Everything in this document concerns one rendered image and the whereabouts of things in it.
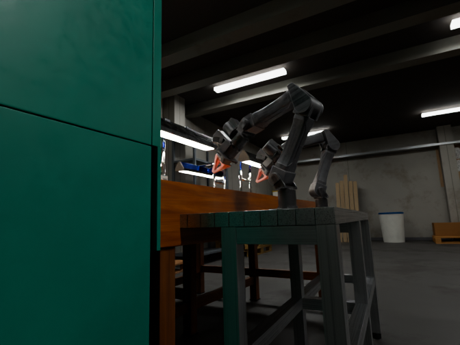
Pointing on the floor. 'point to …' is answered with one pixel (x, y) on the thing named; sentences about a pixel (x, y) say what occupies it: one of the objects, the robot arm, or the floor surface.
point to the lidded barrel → (392, 226)
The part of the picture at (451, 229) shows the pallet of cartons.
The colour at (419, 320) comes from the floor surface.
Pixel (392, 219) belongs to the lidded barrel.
